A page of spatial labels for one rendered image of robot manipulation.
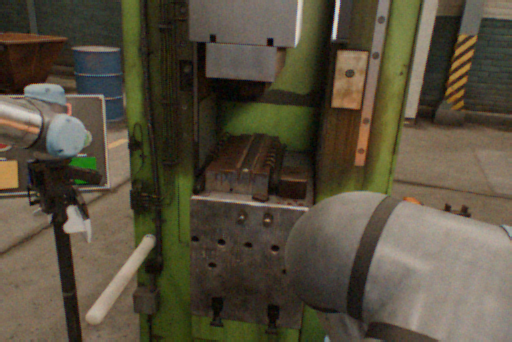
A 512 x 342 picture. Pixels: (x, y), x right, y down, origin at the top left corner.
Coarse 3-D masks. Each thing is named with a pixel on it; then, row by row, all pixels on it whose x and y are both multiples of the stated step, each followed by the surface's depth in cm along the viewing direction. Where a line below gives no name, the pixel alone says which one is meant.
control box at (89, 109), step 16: (16, 96) 119; (80, 96) 124; (96, 96) 125; (80, 112) 123; (96, 112) 124; (96, 128) 123; (96, 144) 123; (0, 160) 115; (16, 160) 116; (96, 160) 122; (0, 192) 114; (16, 192) 115; (32, 192) 116
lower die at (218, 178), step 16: (224, 144) 160; (240, 144) 157; (272, 144) 159; (224, 160) 143; (240, 160) 138; (256, 160) 138; (208, 176) 133; (224, 176) 132; (240, 176) 132; (256, 176) 131; (240, 192) 134; (256, 192) 133
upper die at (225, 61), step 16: (208, 48) 119; (224, 48) 119; (240, 48) 118; (256, 48) 117; (272, 48) 117; (208, 64) 121; (224, 64) 120; (240, 64) 119; (256, 64) 119; (272, 64) 118; (256, 80) 120; (272, 80) 120
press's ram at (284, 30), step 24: (192, 0) 115; (216, 0) 114; (240, 0) 114; (264, 0) 113; (288, 0) 112; (192, 24) 117; (216, 24) 117; (240, 24) 116; (264, 24) 115; (288, 24) 114
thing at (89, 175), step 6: (66, 168) 95; (72, 168) 96; (78, 168) 98; (84, 168) 102; (90, 168) 104; (66, 174) 95; (72, 174) 96; (78, 174) 98; (84, 174) 99; (90, 174) 100; (96, 174) 102; (84, 180) 99; (90, 180) 101; (96, 180) 102
